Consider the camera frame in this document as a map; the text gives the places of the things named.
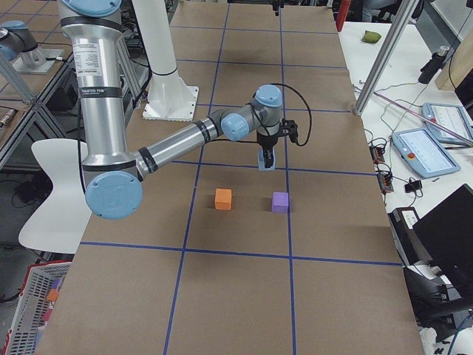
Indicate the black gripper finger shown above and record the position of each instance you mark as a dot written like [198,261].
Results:
[268,156]

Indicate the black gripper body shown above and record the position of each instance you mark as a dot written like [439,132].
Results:
[267,142]

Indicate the light blue foam block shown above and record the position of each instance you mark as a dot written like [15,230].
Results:
[261,163]

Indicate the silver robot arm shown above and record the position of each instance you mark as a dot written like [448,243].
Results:
[113,170]

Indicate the purple foam block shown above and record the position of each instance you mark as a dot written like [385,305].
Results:
[280,202]

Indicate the orange foam block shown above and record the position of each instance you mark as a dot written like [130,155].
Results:
[223,199]

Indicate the green cloth pouch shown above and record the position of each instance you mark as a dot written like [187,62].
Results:
[371,37]

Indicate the red cylinder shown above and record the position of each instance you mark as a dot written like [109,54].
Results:
[343,10]

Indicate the near teach pendant tablet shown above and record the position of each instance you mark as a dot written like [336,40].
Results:
[424,154]

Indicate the teach pendant tablet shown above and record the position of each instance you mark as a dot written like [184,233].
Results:
[424,154]
[453,117]

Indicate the far teach pendant tablet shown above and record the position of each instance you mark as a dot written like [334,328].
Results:
[453,117]

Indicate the black power box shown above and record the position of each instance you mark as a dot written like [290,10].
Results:
[408,244]

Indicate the black laptop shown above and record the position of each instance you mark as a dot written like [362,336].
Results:
[446,233]

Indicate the white chair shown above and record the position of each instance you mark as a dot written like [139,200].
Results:
[58,224]

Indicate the white plastic basket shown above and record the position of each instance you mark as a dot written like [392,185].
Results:
[34,307]

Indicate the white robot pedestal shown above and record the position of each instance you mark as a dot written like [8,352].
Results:
[169,98]

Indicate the aluminium frame post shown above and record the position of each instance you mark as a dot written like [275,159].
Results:
[394,34]

